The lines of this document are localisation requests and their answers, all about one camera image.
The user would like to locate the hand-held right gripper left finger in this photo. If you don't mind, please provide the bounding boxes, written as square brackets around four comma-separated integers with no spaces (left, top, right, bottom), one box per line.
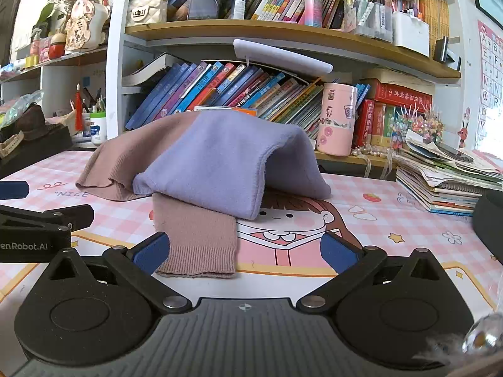
[41,231,193,315]

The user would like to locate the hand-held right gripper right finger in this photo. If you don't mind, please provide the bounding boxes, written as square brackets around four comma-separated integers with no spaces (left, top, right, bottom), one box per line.
[296,232,452,315]

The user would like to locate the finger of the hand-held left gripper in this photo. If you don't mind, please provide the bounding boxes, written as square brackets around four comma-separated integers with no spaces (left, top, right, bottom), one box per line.
[0,181,30,201]
[0,203,95,232]

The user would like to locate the mauve and lavender knit sweater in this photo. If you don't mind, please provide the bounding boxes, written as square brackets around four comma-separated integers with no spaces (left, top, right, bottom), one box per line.
[75,110,333,279]

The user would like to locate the black case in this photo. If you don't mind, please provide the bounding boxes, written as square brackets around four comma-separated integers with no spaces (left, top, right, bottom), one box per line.
[0,123,74,179]

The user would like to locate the pink checked cartoon desk mat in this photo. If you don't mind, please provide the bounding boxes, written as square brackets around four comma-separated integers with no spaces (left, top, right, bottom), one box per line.
[0,141,503,323]

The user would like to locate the brown fuzzy hat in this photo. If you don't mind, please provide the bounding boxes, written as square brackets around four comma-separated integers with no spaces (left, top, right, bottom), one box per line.
[14,104,52,141]

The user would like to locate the crumpled plastic bag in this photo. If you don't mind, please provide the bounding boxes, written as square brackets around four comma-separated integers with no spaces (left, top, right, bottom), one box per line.
[0,90,44,127]

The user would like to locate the white jar with blue label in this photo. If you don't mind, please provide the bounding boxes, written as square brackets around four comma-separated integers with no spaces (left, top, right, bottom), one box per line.
[90,112,108,145]

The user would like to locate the red tassel pen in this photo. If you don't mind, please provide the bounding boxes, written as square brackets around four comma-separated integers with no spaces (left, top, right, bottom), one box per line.
[76,82,86,132]

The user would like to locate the white side shelf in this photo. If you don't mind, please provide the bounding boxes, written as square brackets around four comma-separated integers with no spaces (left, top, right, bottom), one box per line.
[0,45,108,134]

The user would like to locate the stack of magazines and notebooks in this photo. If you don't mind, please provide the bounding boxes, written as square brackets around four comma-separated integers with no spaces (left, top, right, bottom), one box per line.
[395,129,503,217]

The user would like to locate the pink cylindrical container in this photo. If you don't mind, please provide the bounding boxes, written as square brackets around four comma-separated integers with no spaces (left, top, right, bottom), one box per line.
[316,82,359,157]

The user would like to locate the red upright book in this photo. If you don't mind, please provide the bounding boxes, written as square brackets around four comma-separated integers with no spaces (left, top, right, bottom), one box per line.
[371,102,388,147]
[354,99,374,148]

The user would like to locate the dark flat case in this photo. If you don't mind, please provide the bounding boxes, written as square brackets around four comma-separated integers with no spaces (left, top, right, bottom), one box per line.
[434,141,474,163]

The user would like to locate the black round object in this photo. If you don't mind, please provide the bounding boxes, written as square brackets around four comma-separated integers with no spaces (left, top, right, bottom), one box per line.
[472,189,503,264]

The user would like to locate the clear crystal charm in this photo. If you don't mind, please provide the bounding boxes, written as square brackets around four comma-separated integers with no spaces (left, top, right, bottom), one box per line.
[412,312,503,362]

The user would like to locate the orange and white box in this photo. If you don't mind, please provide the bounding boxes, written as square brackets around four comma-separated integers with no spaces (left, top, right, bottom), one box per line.
[194,106,258,117]

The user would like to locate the thick grey book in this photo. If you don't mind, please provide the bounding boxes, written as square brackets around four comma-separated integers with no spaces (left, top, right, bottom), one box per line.
[122,53,190,87]

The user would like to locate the red thick book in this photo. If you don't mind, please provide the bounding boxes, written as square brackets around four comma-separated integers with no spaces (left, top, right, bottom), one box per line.
[362,79,433,105]

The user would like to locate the white figurine with plaque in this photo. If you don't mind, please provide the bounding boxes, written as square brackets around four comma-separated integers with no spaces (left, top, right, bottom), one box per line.
[65,0,111,52]

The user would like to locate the row of colourful children's books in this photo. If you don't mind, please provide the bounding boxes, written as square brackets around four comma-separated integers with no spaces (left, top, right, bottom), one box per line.
[125,60,327,138]

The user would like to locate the cream thick book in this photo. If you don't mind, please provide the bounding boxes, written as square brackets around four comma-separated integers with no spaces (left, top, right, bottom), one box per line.
[367,68,435,86]

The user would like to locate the white lamp bar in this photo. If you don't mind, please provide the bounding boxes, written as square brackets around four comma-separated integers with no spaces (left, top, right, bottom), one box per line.
[233,38,334,75]

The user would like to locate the white quilted handbag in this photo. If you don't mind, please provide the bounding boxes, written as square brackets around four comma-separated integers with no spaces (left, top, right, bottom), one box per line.
[126,0,168,29]

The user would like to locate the white and wood bookshelf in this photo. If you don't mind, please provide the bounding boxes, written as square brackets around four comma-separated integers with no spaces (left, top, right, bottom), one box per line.
[106,0,462,169]

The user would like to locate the black clip-on device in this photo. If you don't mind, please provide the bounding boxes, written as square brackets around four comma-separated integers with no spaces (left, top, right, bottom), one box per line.
[434,36,461,72]

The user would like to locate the white storage box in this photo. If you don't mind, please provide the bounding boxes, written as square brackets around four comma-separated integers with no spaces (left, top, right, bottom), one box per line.
[392,11,430,57]

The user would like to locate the clear pen organizer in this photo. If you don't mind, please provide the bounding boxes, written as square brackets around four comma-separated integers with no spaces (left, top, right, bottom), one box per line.
[345,0,394,44]

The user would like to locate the row of yellow books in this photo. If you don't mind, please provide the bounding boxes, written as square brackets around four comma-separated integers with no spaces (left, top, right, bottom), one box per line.
[417,0,450,60]

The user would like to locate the pink gradient bottle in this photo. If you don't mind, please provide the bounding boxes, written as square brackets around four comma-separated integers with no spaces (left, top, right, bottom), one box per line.
[298,0,323,27]

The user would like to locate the pearl bead string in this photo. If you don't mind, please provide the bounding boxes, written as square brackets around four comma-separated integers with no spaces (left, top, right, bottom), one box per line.
[351,145,394,158]

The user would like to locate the cartoon wall sticker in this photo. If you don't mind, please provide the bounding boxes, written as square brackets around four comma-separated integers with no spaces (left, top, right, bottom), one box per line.
[458,106,473,139]

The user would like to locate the alphabet wall poster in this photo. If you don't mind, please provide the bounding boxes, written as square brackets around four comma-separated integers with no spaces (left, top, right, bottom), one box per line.
[476,19,503,138]

